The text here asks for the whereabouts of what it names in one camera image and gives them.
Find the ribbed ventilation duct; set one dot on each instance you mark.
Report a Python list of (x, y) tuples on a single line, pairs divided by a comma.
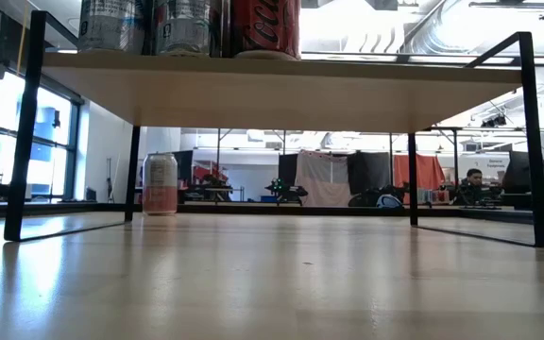
[(423, 33)]

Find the orange hanging cloth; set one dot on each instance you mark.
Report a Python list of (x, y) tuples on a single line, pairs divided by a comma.
[(418, 170)]

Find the white blue round object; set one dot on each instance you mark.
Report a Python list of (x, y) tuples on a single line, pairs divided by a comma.
[(389, 201)]

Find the tall white blue energy can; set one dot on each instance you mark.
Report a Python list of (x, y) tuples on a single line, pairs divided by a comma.
[(111, 23)]

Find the background robot with green light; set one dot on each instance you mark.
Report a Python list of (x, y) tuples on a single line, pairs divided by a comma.
[(283, 191)]

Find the red cola can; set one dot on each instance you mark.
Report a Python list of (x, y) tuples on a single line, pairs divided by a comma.
[(267, 28)]

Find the person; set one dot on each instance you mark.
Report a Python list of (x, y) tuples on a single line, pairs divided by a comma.
[(472, 181)]

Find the short white pink can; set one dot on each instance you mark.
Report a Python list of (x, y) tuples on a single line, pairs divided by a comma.
[(159, 184)]

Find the light grey hanging cloth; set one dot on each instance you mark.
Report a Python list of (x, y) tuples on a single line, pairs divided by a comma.
[(321, 179)]

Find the large glass window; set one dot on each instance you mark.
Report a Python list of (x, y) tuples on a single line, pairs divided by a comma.
[(55, 141)]

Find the black background screen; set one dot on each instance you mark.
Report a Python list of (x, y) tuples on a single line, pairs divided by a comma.
[(287, 170)]

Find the white cabinet box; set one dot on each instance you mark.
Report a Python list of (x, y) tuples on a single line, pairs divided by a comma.
[(494, 163)]

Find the wooden shelf with black frame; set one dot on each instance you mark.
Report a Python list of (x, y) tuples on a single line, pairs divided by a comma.
[(277, 94)]

